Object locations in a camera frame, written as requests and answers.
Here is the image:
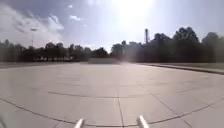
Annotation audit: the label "robot's own part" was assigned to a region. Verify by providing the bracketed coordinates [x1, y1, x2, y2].
[74, 118, 85, 128]
[137, 115, 150, 128]

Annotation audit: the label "tall light pole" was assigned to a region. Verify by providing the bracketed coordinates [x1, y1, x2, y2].
[29, 27, 38, 48]

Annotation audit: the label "concrete kerb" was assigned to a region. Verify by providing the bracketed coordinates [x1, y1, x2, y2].
[138, 63, 224, 76]

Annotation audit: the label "grass strip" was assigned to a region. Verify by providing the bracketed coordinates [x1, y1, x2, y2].
[159, 62, 224, 71]

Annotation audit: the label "tall chimney tower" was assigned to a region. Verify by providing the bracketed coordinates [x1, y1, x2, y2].
[144, 28, 150, 44]

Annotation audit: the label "grey concrete slab pavement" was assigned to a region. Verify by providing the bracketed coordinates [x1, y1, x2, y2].
[0, 62, 224, 128]

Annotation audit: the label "row of trees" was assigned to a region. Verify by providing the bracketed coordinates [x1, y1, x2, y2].
[0, 26, 224, 64]

